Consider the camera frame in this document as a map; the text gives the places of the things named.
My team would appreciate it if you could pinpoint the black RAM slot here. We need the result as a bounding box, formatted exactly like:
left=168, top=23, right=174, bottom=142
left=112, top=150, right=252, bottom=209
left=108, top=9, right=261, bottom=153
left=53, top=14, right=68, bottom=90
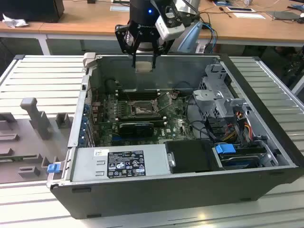
left=117, top=89, right=162, bottom=93
left=117, top=91, right=162, bottom=95

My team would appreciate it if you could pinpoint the blue booklet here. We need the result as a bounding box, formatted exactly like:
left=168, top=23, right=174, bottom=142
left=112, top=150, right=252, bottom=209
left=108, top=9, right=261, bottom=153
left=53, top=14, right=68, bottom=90
left=212, top=0, right=236, bottom=7

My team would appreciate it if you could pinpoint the black plastic bay shroud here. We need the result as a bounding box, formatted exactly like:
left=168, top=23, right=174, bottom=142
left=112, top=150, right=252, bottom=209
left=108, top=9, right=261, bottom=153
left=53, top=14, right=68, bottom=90
left=164, top=140, right=216, bottom=173

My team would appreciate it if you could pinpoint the hard disk drive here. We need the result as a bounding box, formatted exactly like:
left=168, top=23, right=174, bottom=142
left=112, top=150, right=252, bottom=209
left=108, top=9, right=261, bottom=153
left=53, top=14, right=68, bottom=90
left=219, top=153, right=261, bottom=170

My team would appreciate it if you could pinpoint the crumpled white paper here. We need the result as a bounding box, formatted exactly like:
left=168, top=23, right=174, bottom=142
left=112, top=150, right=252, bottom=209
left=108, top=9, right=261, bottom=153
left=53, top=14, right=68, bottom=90
left=1, top=13, right=29, bottom=29

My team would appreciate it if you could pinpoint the smartphone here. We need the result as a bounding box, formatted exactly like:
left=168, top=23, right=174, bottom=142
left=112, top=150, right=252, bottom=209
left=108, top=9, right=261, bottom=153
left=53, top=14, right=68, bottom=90
left=225, top=6, right=255, bottom=13

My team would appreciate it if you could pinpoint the silver metal bracket box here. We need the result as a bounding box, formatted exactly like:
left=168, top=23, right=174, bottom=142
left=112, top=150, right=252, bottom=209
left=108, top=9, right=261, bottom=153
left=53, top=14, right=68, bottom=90
left=192, top=89, right=225, bottom=119

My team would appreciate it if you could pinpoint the blue disk carrier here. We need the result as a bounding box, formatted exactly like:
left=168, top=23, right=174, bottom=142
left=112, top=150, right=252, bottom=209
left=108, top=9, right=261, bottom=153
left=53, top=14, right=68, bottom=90
left=215, top=143, right=236, bottom=155

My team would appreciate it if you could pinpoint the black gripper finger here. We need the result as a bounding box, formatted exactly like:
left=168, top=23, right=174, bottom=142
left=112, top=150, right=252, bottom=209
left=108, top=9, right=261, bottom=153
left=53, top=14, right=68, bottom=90
left=115, top=23, right=141, bottom=69
left=152, top=35, right=176, bottom=69

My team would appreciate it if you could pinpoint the black open PC case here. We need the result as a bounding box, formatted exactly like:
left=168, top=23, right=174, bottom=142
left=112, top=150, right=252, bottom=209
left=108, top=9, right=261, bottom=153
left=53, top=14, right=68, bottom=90
left=46, top=52, right=301, bottom=220

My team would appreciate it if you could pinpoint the multicolour power wire bundle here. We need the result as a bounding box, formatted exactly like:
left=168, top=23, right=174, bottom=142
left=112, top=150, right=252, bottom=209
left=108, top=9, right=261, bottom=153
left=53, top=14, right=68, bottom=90
left=223, top=117, right=254, bottom=143

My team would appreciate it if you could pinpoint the black graphics card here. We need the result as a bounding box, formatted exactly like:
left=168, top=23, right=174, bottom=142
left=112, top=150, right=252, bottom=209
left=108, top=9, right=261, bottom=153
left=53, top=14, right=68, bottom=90
left=119, top=122, right=154, bottom=138

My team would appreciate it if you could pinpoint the grey plastic case handle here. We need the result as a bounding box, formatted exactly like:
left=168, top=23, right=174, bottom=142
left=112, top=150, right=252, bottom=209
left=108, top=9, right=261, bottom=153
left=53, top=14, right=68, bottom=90
left=82, top=52, right=97, bottom=70

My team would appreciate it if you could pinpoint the green RAM stick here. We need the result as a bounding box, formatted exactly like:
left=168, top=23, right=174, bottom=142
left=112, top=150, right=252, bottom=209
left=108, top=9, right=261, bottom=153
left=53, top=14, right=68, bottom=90
left=0, top=154, right=19, bottom=162
left=118, top=113, right=167, bottom=126

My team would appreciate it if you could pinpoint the silver power supply unit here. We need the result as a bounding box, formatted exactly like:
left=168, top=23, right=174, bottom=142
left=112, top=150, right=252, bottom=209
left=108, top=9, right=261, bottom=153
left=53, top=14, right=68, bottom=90
left=70, top=146, right=172, bottom=183

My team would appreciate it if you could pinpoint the thick black cable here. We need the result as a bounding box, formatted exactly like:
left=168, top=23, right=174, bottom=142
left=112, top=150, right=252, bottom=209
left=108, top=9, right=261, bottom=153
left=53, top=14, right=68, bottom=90
left=186, top=95, right=216, bottom=143

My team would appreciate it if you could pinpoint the white paper sheet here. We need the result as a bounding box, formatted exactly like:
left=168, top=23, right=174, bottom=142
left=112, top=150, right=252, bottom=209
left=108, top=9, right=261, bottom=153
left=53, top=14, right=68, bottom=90
left=110, top=4, right=131, bottom=12
left=232, top=11, right=266, bottom=20

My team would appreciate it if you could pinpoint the CPU socket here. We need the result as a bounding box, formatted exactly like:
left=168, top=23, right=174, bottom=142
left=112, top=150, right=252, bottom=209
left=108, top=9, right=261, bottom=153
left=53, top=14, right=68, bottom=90
left=128, top=99, right=160, bottom=115

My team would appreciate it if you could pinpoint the black computer tower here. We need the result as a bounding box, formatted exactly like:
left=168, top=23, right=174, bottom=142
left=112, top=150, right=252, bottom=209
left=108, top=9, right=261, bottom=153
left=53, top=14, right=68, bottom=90
left=0, top=0, right=65, bottom=24

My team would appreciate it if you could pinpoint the dark closed laptop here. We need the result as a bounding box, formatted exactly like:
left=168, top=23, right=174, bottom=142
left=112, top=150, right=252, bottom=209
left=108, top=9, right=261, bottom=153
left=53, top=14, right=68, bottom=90
left=265, top=9, right=302, bottom=22

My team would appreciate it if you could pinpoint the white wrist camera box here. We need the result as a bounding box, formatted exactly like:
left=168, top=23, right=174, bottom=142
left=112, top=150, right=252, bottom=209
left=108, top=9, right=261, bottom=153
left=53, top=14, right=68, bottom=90
left=154, top=4, right=186, bottom=41

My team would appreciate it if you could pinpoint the metal CPU socket cover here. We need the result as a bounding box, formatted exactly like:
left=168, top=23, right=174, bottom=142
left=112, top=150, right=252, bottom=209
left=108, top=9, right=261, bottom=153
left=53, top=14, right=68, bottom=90
left=156, top=91, right=178, bottom=113

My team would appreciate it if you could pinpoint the small square CPU plate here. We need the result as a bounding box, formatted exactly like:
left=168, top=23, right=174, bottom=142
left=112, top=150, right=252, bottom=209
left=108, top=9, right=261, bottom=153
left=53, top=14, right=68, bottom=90
left=135, top=61, right=153, bottom=73

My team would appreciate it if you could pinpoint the wooden desk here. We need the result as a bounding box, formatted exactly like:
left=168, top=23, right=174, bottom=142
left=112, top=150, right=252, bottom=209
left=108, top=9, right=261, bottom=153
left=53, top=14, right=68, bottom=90
left=0, top=0, right=304, bottom=47

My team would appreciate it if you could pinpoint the silver metal drive cage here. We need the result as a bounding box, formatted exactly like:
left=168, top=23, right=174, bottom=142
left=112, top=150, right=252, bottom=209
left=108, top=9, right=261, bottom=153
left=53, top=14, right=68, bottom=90
left=199, top=63, right=252, bottom=143

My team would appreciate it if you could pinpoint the green motherboard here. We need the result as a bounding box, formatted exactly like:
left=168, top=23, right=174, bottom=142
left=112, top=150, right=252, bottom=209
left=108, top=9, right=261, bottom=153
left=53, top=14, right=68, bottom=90
left=91, top=89, right=198, bottom=147

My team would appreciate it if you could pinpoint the blue cable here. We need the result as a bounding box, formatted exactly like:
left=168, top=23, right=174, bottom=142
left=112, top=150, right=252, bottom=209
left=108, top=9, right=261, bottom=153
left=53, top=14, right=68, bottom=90
left=203, top=22, right=218, bottom=49

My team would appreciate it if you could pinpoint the grey parts rack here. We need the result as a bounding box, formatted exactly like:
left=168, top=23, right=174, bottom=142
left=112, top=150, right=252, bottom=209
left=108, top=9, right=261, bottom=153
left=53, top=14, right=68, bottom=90
left=0, top=97, right=75, bottom=185

